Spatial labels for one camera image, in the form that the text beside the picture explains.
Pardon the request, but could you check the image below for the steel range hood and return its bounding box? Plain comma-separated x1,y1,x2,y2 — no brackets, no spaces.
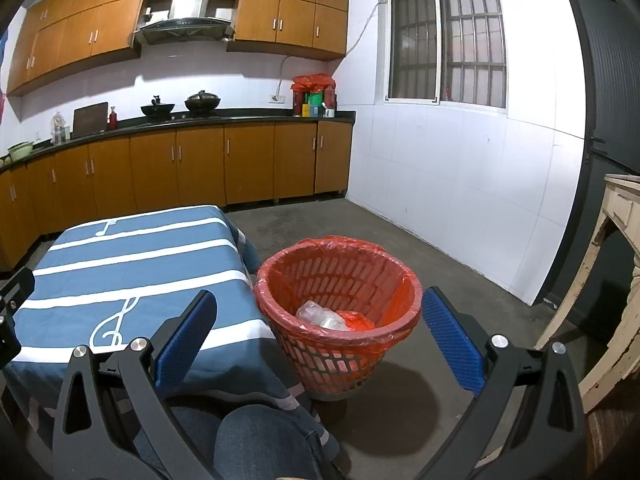
131,0,236,48

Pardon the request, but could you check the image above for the red bag on canisters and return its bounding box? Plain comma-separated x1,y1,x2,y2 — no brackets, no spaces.
291,73,337,92

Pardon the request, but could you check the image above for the black wok with lid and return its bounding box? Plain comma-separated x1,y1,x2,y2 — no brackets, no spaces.
184,90,222,113

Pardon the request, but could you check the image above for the row of wooden base cabinets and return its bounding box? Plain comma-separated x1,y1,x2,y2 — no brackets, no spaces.
0,121,353,273

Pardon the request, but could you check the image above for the cream wooden table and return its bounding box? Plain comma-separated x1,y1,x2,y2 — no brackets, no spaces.
534,172,640,413

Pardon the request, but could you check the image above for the row of wooden wall cabinets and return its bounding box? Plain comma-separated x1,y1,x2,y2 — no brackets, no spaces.
6,0,350,97

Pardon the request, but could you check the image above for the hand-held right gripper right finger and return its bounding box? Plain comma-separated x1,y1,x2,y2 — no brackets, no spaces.
415,286,587,480

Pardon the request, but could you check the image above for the large clear plastic bag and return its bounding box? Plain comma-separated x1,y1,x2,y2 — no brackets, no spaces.
296,301,335,328

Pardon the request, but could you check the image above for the red lattice waste basket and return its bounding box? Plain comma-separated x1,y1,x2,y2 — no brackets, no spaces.
254,236,425,402

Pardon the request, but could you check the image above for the glass jar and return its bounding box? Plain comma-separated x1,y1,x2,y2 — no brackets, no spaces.
50,111,71,146

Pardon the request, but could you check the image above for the barred window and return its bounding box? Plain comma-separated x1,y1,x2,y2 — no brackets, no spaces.
384,0,508,108

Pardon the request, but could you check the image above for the person's jeans leg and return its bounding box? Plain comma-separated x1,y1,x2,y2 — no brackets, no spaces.
132,405,326,480

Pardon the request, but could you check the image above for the red plastic bag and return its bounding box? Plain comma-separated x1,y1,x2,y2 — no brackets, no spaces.
337,310,376,332

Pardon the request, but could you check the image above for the white wall cable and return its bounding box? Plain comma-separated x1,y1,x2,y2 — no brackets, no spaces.
345,2,386,56

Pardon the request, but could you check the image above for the black kitchen countertop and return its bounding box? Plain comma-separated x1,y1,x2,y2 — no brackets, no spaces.
0,110,357,173

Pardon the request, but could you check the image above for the brown cutting board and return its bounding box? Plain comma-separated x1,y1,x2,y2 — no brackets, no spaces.
71,102,110,139

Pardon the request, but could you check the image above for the dark door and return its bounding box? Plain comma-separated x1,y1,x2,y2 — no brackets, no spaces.
537,0,640,321

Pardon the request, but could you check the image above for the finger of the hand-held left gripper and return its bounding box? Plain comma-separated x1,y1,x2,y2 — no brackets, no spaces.
0,266,36,322

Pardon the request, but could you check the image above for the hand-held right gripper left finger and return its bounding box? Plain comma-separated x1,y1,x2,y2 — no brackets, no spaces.
50,289,236,480

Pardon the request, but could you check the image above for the black wok with handle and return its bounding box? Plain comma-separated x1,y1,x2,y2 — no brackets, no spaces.
140,94,176,121

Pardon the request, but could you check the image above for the blue white striped tablecloth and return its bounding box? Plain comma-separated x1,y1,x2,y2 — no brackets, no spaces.
2,205,341,461

